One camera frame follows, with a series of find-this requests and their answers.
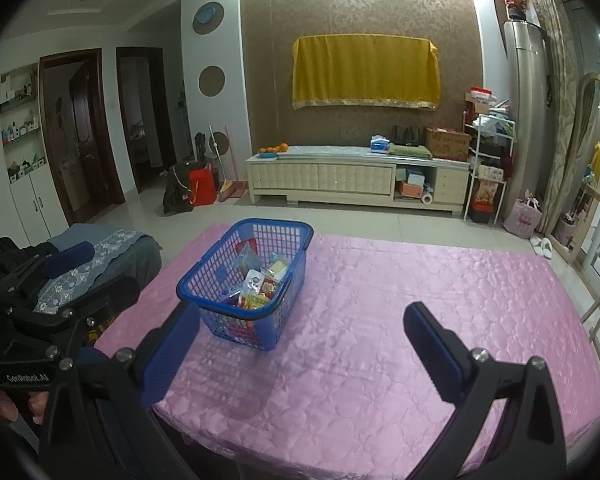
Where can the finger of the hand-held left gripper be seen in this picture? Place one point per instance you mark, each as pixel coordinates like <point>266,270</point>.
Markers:
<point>105,295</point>
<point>70,257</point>

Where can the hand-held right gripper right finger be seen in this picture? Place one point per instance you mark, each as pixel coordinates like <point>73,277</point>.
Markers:
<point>437,355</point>

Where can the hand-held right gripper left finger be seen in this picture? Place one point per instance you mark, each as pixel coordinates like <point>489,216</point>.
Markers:
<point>172,355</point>

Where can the red green snack packet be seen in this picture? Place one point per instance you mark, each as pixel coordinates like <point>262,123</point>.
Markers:
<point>257,302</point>

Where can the light blue cartoon packet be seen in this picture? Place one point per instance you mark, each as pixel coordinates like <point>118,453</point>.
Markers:
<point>253,281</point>

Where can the blue plastic basket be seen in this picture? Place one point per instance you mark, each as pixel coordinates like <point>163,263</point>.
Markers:
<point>280,223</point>

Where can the person's left hand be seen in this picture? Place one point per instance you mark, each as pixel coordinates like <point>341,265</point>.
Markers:
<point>32,405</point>

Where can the grey embroidered chair cover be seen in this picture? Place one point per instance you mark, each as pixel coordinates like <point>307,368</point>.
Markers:
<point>110,245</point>

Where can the pink quilted tablecloth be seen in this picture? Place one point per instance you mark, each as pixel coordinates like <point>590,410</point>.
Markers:
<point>380,310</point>

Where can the black bag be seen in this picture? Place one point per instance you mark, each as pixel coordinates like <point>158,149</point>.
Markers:
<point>175,190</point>

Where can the dark wooden door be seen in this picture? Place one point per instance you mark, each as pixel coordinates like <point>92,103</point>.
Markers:
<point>87,125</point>

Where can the white slipper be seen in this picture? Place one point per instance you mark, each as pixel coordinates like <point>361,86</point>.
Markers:
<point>536,242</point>
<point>546,249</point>

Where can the white paper roll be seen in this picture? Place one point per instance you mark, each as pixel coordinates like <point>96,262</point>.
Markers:
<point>427,196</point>

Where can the pink tote bag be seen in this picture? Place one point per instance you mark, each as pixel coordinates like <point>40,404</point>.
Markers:
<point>524,217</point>

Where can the red broom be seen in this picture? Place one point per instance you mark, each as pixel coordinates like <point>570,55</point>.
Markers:
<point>232,191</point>

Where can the red yellow gift bag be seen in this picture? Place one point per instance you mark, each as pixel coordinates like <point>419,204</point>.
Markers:
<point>485,196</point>

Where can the small orange box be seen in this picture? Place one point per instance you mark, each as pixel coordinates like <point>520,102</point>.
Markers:
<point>410,189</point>

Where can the black upright object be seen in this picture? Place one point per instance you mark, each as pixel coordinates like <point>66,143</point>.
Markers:
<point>200,149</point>

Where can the small blue box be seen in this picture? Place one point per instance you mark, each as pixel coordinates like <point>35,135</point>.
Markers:
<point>416,176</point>

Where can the white mop pole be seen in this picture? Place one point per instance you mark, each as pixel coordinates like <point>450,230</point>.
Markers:
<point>218,155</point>

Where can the white metal rack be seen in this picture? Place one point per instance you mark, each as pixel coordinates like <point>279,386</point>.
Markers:
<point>476,170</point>

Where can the cream carton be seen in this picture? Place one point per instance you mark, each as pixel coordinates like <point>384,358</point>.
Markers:
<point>491,172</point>

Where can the green cushion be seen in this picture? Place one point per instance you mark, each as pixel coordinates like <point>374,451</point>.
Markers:
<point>410,152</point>

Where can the cream television cabinet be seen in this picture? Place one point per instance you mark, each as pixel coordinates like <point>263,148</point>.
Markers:
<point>330,177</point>

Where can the brown cardboard box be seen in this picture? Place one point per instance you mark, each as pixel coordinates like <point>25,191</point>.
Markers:
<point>447,145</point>

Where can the blue fruit plate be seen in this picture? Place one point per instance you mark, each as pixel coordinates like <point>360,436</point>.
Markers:
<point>267,155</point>

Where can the blue white tissue box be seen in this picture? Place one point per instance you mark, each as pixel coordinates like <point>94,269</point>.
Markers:
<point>380,146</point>

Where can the black router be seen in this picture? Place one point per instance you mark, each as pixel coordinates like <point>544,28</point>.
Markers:
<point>407,140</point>

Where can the wooden clothes rack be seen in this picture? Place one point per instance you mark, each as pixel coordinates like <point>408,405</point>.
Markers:
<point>595,195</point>

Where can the white plastic bag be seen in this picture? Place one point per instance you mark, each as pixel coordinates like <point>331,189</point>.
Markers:
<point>492,124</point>

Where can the red white box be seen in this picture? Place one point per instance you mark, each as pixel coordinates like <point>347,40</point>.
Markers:
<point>481,95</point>

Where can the silver standing air conditioner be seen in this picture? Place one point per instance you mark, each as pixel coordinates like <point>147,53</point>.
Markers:
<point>527,100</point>

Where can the arched standing mirror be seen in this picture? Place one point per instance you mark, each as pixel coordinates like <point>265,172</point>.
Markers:
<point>592,125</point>

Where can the yellow cloth cover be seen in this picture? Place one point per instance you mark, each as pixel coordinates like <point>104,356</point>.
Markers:
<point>365,70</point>

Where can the glass balcony door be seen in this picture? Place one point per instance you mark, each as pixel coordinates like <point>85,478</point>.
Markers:
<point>592,45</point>

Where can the white wall shelf cabinet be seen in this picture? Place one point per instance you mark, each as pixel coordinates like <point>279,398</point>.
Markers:
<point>30,205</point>

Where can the round brown wall disc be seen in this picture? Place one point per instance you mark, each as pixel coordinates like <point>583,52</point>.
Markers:
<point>211,80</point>
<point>217,27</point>
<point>222,144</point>

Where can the dark wooden doorway frame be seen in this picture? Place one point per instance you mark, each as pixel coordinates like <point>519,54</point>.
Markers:
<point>140,51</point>

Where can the blue wall plate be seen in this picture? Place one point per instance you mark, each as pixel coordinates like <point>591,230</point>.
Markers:
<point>206,13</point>

